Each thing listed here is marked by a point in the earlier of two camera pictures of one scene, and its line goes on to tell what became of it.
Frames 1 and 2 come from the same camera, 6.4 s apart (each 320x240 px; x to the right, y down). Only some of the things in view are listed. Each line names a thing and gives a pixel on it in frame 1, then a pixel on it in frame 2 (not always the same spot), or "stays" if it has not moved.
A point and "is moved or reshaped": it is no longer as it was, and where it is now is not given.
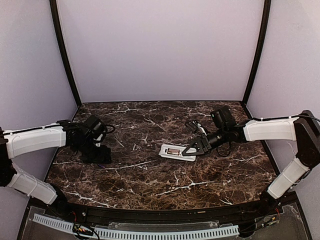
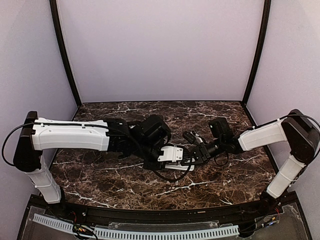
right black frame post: x=264 y=36 stays
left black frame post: x=53 y=5 stays
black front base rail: x=166 y=215 stays
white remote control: x=175 y=152 is moved or reshaped
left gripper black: x=100 y=154 → x=152 y=163
